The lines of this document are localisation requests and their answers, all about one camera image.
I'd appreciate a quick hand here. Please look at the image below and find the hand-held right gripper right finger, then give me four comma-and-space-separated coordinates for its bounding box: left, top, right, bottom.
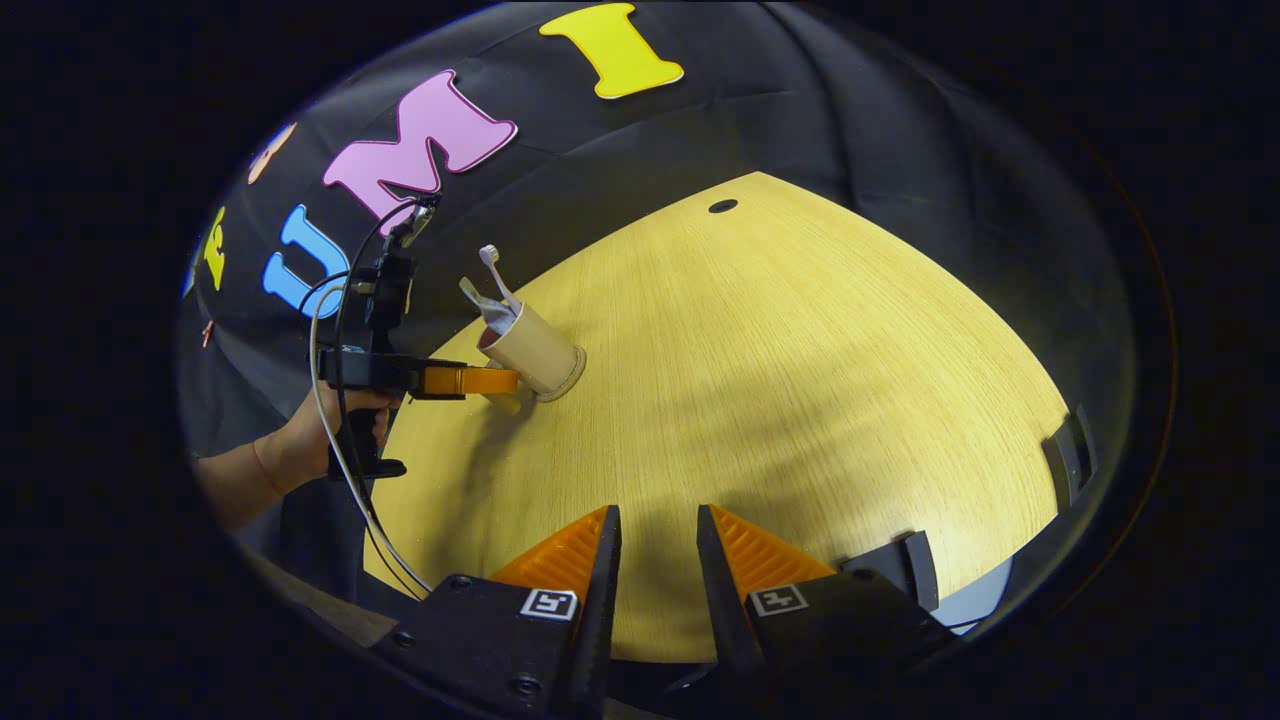
696, 504, 959, 686

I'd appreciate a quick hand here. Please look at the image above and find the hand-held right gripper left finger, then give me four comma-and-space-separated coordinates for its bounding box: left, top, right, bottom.
370, 504, 624, 720

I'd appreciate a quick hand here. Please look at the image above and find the white toothpaste tube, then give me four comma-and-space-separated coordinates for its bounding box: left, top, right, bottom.
459, 277, 519, 336

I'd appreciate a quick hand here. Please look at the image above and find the beige cup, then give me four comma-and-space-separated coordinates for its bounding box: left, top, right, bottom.
477, 300, 586, 401

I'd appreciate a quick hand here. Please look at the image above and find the pink toothbrush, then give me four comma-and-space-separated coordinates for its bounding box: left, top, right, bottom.
478, 245, 523, 313

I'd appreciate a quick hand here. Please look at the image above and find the black desk edge clamp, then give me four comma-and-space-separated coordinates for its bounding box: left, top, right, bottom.
1042, 405, 1099, 511

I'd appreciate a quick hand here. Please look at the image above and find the black backdrop cloth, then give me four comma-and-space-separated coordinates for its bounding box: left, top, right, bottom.
180, 0, 1141, 471

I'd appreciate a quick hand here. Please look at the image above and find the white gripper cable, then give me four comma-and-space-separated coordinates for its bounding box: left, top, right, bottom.
309, 285, 433, 596

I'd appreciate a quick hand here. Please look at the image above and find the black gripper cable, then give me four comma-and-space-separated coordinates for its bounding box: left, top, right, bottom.
333, 200, 427, 601

